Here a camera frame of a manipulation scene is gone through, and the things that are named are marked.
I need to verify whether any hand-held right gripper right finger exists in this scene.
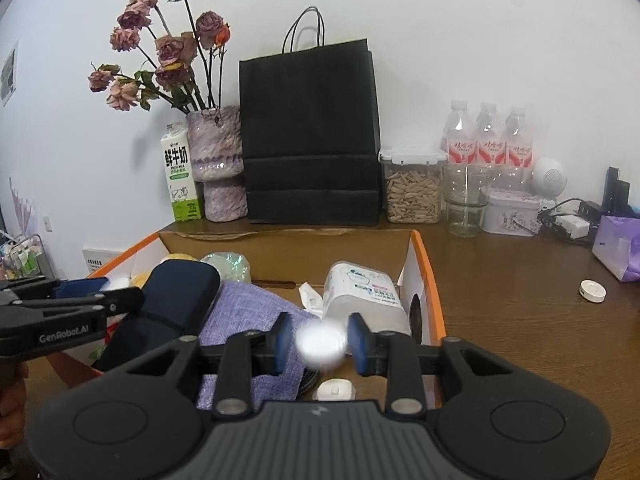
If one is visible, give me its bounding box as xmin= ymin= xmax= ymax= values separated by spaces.
xmin=347 ymin=312 xmax=516 ymax=417

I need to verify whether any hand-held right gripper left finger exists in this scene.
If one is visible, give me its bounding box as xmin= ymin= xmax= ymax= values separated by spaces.
xmin=127 ymin=312 xmax=296 ymax=418

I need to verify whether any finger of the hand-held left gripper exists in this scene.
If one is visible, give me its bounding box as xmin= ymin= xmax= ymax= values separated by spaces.
xmin=0 ymin=287 xmax=147 ymax=322
xmin=0 ymin=276 xmax=110 ymax=306

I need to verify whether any small white round case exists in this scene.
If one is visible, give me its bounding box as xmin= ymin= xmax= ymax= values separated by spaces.
xmin=314 ymin=379 xmax=353 ymax=401
xmin=579 ymin=280 xmax=607 ymax=304
xmin=296 ymin=321 xmax=348 ymax=367

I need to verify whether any orange white cardboard box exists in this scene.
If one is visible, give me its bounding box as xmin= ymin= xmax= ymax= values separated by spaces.
xmin=87 ymin=228 xmax=447 ymax=411

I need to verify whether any wooden desktop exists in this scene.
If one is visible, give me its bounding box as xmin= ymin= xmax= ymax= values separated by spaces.
xmin=20 ymin=210 xmax=640 ymax=480

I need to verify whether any person's left hand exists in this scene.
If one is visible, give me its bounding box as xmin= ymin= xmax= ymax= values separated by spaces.
xmin=0 ymin=360 xmax=30 ymax=452

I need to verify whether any white board with label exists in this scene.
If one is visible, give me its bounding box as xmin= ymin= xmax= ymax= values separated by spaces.
xmin=82 ymin=247 xmax=121 ymax=273

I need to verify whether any white wet wipes pack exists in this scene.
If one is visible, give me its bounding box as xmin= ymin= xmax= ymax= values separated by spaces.
xmin=322 ymin=261 xmax=412 ymax=336

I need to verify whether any white plastic piece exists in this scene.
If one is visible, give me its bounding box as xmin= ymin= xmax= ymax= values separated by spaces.
xmin=299 ymin=282 xmax=326 ymax=318

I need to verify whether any purple woven cloth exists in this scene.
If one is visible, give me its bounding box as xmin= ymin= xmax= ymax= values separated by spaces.
xmin=195 ymin=281 xmax=321 ymax=408

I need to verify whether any metal rack with items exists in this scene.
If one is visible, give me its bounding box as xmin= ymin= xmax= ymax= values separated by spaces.
xmin=0 ymin=232 xmax=56 ymax=281

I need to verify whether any navy blue soft case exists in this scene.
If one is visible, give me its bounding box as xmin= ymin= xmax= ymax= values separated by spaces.
xmin=92 ymin=261 xmax=222 ymax=372

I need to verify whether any pale green wrapped ball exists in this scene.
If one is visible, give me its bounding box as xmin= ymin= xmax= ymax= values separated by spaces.
xmin=200 ymin=251 xmax=252 ymax=283

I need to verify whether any white green milk carton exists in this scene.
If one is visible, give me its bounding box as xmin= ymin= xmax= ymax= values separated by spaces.
xmin=160 ymin=122 xmax=203 ymax=222

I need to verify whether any clear container of seeds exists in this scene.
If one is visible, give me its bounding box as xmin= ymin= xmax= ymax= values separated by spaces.
xmin=378 ymin=146 xmax=448 ymax=224

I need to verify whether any clear glass cup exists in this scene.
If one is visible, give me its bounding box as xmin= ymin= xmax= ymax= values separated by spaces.
xmin=441 ymin=162 xmax=493 ymax=238

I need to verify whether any purple marbled vase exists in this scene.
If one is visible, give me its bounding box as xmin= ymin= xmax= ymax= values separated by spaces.
xmin=186 ymin=106 xmax=248 ymax=222

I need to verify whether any floral tin box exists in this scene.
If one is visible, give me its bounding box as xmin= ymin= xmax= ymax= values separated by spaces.
xmin=482 ymin=189 xmax=548 ymax=237

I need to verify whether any black paper bag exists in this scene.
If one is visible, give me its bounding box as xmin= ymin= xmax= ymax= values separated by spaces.
xmin=239 ymin=6 xmax=383 ymax=226

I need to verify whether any water bottle red label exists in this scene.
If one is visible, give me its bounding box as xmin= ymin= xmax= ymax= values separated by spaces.
xmin=440 ymin=100 xmax=475 ymax=166
xmin=501 ymin=106 xmax=534 ymax=168
xmin=472 ymin=102 xmax=504 ymax=167

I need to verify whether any white charger plug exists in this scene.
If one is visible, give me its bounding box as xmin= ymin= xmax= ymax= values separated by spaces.
xmin=552 ymin=215 xmax=591 ymax=240

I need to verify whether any white round speaker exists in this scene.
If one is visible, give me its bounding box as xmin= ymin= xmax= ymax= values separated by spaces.
xmin=530 ymin=157 xmax=568 ymax=198

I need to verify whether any dried pink flower bouquet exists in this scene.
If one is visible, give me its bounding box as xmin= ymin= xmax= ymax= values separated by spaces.
xmin=89 ymin=0 xmax=232 ymax=113

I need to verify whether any purple tissue pack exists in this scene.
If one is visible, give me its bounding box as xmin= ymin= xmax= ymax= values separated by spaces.
xmin=592 ymin=215 xmax=640 ymax=282

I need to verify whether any tall black tube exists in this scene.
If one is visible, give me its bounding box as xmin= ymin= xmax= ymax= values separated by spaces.
xmin=602 ymin=166 xmax=620 ymax=213

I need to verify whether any framed wall picture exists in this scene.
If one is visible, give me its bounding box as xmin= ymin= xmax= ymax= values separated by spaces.
xmin=0 ymin=42 xmax=19 ymax=107

